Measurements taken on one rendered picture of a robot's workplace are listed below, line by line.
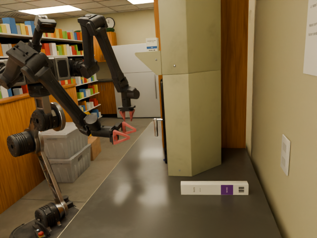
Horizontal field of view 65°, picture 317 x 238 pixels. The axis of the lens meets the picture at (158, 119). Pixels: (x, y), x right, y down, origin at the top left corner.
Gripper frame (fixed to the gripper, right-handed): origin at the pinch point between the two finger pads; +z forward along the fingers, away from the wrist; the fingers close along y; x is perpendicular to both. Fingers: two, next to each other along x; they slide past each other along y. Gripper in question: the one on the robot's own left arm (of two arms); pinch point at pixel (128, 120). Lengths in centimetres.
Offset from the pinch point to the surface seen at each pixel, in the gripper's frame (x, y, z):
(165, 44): -46, 35, -43
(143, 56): -46, 25, -39
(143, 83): 442, -101, 21
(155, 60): -46, 30, -37
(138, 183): -54, 20, 16
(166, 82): -46, 34, -28
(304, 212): -89, 76, 3
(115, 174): -45.6, 6.6, 16.0
